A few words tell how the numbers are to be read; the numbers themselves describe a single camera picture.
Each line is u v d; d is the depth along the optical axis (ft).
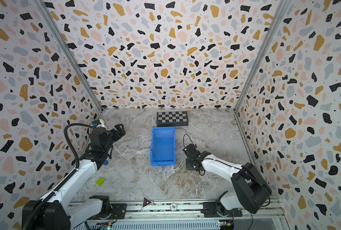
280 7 2.37
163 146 3.26
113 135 2.35
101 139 1.98
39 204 1.25
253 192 1.42
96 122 2.29
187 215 2.41
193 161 2.15
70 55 2.83
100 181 2.72
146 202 2.50
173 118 3.70
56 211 1.25
